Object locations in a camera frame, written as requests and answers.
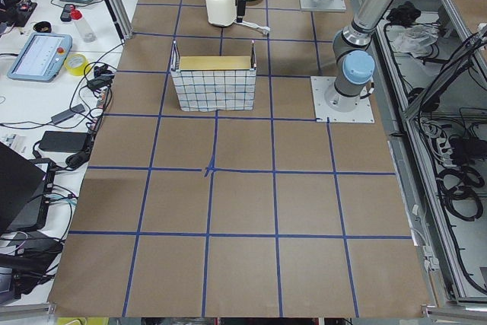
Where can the yellow tape roll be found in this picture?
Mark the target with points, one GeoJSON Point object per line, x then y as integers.
{"type": "Point", "coordinates": [75, 64]}

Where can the black power adapter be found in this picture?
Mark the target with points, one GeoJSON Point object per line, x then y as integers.
{"type": "Point", "coordinates": [59, 141]}

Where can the white toaster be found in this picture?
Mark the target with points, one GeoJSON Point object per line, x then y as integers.
{"type": "Point", "coordinates": [221, 13]}

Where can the clear bottle red cap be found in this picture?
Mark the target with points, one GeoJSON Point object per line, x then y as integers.
{"type": "Point", "coordinates": [82, 26]}

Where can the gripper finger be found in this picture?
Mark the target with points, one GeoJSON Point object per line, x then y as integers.
{"type": "Point", "coordinates": [241, 7]}

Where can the wire basket with wood shelf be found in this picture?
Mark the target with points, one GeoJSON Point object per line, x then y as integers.
{"type": "Point", "coordinates": [211, 83]}

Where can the black laptop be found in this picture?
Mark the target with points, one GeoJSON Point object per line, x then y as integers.
{"type": "Point", "coordinates": [25, 186]}

